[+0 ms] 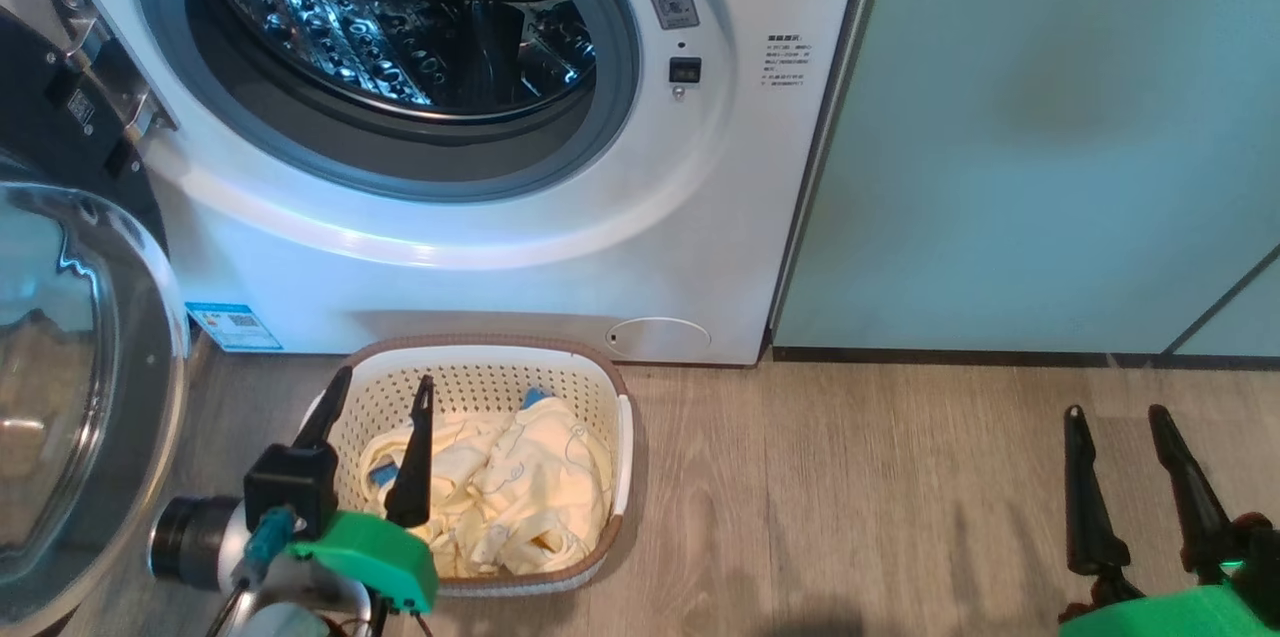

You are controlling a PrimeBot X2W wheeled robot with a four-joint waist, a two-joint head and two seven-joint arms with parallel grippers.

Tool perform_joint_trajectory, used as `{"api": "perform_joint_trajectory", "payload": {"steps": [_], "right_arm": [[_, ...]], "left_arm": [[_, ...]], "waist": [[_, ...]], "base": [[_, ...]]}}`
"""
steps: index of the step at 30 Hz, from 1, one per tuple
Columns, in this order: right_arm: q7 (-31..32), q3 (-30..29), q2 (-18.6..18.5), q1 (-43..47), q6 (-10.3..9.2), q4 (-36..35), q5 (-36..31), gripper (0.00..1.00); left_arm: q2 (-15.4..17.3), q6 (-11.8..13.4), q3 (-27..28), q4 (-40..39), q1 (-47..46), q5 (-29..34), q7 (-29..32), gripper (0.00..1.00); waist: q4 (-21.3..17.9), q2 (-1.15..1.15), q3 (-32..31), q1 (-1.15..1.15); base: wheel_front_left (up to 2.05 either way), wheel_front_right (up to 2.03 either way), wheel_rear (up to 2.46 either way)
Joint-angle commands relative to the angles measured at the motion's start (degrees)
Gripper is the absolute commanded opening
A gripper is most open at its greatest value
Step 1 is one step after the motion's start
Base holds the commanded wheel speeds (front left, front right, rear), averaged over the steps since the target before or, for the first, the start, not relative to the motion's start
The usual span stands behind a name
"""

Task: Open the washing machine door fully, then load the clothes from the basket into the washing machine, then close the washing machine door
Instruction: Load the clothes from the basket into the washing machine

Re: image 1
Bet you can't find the large pale green cabinet door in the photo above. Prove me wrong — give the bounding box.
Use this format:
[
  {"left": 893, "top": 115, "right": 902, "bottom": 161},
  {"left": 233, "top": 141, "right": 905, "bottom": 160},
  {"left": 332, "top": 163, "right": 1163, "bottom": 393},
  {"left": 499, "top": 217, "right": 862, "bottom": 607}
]
[{"left": 772, "top": 0, "right": 1280, "bottom": 355}]

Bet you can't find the black round glass washer door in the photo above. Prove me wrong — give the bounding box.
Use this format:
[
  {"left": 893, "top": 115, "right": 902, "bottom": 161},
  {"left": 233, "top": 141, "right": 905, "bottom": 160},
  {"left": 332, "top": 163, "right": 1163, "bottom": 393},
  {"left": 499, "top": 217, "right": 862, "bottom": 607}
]
[{"left": 0, "top": 7, "right": 191, "bottom": 637}]

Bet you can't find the white front-load washing machine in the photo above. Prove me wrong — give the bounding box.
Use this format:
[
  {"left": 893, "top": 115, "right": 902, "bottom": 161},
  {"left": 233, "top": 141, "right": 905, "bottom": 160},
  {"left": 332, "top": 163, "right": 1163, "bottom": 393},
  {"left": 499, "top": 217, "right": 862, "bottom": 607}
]
[{"left": 0, "top": 0, "right": 891, "bottom": 366}]

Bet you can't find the white perforated basket brown rim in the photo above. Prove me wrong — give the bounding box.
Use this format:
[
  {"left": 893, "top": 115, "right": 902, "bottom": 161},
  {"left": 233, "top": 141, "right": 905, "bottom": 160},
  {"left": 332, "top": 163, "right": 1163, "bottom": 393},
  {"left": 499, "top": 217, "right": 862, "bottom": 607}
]
[{"left": 300, "top": 334, "right": 636, "bottom": 598}]

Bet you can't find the round white filter cover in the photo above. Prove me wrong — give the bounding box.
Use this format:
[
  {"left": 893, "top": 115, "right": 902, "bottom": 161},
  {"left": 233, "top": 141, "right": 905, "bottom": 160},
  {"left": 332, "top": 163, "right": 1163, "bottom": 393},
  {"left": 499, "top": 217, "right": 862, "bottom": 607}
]
[{"left": 606, "top": 317, "right": 713, "bottom": 361}]

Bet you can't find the steel washing drum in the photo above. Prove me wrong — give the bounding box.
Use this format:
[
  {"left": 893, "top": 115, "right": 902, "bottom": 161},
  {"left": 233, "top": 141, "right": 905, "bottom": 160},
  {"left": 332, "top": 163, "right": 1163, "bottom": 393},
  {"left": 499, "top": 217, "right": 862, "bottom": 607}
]
[{"left": 185, "top": 0, "right": 598, "bottom": 113}]

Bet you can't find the grey rubber door seal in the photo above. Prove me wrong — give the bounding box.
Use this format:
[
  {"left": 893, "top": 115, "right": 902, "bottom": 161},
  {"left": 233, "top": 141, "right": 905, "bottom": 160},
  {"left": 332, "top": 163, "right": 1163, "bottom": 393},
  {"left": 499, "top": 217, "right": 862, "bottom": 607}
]
[{"left": 135, "top": 0, "right": 641, "bottom": 203}]

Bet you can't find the narrow pale green cabinet door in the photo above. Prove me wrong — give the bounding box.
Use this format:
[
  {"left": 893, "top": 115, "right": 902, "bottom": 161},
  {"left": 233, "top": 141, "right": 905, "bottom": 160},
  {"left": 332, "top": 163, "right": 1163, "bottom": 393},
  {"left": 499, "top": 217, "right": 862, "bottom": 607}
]
[{"left": 1172, "top": 252, "right": 1280, "bottom": 358}]

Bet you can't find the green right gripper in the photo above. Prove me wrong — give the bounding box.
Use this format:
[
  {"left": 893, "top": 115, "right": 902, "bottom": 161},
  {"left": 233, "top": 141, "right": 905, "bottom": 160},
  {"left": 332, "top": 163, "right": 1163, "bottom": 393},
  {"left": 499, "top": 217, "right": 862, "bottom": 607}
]
[{"left": 1058, "top": 405, "right": 1280, "bottom": 637}]

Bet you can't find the blue energy label sticker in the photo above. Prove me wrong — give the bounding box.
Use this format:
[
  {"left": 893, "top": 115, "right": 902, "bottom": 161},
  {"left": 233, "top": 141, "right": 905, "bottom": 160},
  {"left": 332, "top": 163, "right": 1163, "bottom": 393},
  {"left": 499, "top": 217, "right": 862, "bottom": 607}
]
[{"left": 185, "top": 302, "right": 283, "bottom": 352}]

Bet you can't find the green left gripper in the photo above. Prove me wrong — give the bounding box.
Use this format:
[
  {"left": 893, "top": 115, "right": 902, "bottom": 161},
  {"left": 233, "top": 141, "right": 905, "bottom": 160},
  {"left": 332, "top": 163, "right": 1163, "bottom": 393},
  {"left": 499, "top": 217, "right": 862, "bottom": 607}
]
[{"left": 287, "top": 366, "right": 441, "bottom": 615}]

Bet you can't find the cream yellow garment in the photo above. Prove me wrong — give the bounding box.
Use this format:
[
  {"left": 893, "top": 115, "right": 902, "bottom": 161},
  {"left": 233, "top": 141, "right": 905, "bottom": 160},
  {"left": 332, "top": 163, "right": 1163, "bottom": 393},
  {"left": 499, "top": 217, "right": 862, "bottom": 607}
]
[{"left": 358, "top": 397, "right": 614, "bottom": 578}]

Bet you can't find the silver door hinge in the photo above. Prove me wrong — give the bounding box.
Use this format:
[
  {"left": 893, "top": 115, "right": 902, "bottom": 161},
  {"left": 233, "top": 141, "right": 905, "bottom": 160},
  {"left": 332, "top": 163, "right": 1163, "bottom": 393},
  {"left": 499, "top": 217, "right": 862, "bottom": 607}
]
[{"left": 50, "top": 0, "right": 179, "bottom": 143}]

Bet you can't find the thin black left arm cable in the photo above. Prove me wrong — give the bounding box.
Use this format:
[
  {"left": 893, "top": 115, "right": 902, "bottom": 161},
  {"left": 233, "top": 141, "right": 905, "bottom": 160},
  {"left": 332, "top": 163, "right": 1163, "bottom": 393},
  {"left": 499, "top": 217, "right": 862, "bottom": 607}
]
[{"left": 205, "top": 577, "right": 251, "bottom": 637}]

